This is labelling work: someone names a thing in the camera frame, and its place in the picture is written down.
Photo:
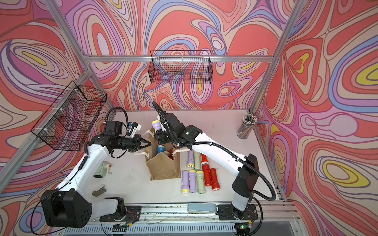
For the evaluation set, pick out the blue flashlight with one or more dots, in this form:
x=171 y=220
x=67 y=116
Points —
x=160 y=149

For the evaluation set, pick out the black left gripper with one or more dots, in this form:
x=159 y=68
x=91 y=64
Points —
x=137 y=140

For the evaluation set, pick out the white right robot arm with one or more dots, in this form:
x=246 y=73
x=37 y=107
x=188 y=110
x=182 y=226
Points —
x=236 y=164

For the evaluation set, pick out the metal cup with pencils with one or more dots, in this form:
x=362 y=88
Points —
x=248 y=122

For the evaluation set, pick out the green flashlight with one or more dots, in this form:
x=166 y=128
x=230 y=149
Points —
x=197 y=160
x=200 y=182

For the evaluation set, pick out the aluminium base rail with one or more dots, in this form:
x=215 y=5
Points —
x=274 y=219

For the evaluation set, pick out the brown burlap tote bag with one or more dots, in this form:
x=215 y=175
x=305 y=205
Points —
x=160 y=166

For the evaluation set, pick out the grey clip on table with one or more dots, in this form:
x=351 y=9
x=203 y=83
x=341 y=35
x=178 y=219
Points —
x=101 y=190

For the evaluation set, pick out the black wire basket back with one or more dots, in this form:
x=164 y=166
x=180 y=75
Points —
x=180 y=67

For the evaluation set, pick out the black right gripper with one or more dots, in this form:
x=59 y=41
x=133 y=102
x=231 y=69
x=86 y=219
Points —
x=160 y=135

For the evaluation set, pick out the black wire basket left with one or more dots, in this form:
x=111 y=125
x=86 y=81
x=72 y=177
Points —
x=71 y=120

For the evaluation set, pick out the aluminium frame post left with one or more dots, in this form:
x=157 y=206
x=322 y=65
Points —
x=73 y=42

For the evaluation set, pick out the green pencil sharpener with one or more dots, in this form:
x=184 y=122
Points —
x=103 y=170

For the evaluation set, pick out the red white flashlight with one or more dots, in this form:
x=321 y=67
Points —
x=204 y=162

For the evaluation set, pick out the black wire basket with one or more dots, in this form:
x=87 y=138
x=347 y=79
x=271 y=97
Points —
x=180 y=67
x=71 y=120

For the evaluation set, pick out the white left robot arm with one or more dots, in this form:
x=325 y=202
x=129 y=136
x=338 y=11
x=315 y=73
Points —
x=67 y=207

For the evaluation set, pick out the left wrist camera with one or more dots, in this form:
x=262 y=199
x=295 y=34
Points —
x=115 y=128

